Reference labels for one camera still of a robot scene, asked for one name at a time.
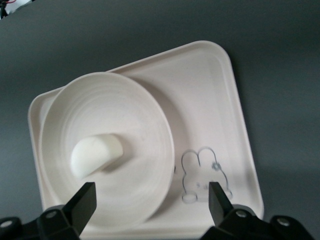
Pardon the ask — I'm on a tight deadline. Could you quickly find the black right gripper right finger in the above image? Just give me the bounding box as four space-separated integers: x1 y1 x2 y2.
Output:
199 181 316 240

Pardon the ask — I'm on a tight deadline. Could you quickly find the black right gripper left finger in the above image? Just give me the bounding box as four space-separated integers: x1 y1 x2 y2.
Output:
0 182 97 240

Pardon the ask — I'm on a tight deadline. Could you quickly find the white steamed bun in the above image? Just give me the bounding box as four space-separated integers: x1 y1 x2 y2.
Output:
70 133 124 180

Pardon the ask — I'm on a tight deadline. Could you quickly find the round cream plate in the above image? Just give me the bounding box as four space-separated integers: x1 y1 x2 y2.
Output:
38 71 176 235

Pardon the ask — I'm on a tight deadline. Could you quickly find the cream tray with rabbit print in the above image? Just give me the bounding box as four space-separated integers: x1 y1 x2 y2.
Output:
28 40 265 240

